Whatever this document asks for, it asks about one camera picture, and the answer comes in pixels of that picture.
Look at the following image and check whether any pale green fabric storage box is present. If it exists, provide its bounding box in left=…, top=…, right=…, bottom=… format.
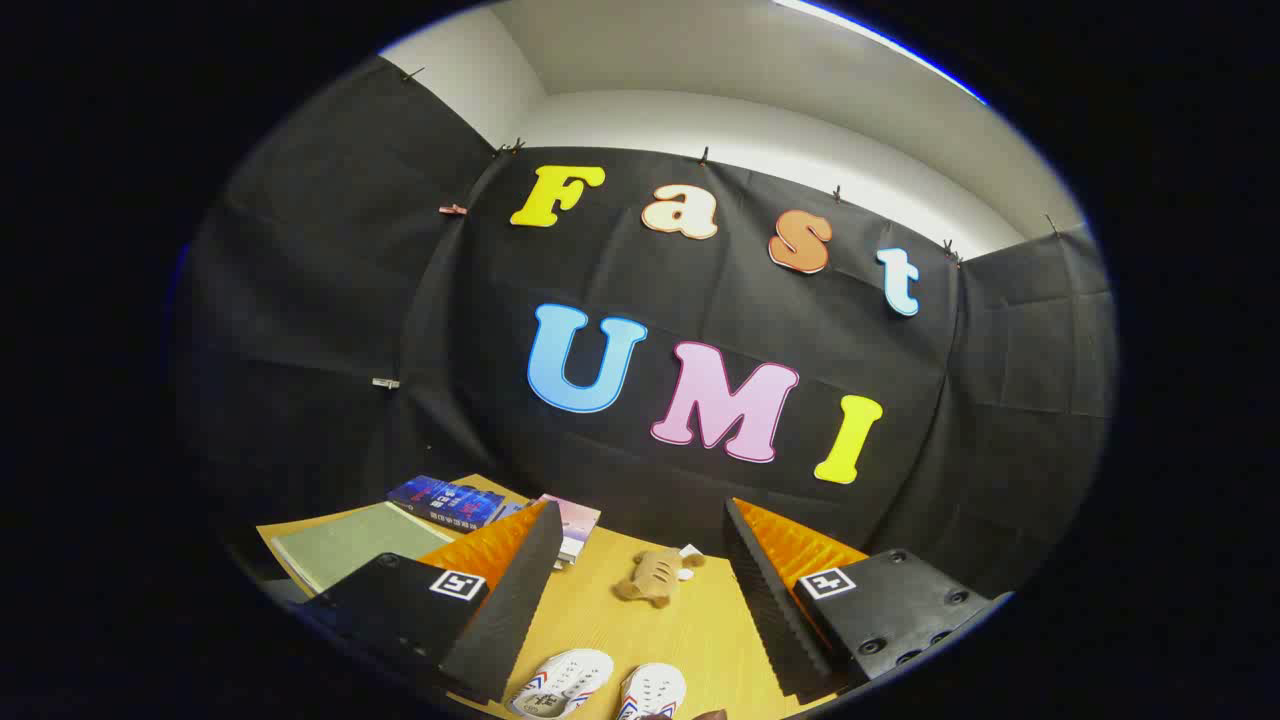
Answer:
left=270, top=502, right=456, bottom=596

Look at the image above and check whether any pink book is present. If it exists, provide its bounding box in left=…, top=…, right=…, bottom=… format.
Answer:
left=540, top=493, right=602, bottom=561

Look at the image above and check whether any dark blue book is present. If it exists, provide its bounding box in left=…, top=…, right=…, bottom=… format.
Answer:
left=387, top=475, right=506, bottom=531

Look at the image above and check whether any brown plush toy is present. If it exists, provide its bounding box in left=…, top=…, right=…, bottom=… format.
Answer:
left=613, top=545, right=706, bottom=609

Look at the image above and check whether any white canvas shoe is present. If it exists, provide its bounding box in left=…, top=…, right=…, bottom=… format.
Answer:
left=508, top=648, right=615, bottom=720
left=617, top=662, right=688, bottom=720

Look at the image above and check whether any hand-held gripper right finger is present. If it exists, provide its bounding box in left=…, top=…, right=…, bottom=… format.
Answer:
left=722, top=497, right=1001, bottom=701

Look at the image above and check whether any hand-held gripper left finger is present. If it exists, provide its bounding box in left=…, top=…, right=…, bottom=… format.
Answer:
left=300, top=500, right=564, bottom=706

